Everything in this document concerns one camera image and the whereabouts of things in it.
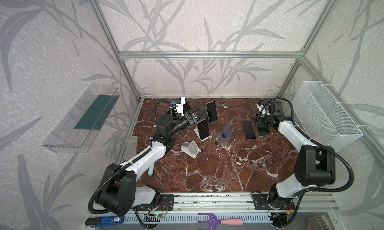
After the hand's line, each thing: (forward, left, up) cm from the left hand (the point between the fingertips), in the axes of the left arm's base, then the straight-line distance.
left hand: (206, 108), depth 69 cm
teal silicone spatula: (-19, +30, -32) cm, 48 cm away
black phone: (+10, -32, -35) cm, 48 cm away
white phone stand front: (-8, +8, -26) cm, 29 cm away
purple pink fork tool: (-42, -4, -33) cm, 53 cm away
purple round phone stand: (+2, -14, -29) cm, 32 cm away
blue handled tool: (-42, +48, -29) cm, 70 cm away
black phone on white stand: (+3, +1, -24) cm, 24 cm away
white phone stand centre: (+8, +6, -33) cm, 34 cm away
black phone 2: (+17, -5, -22) cm, 28 cm away
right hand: (+13, -35, -20) cm, 43 cm away
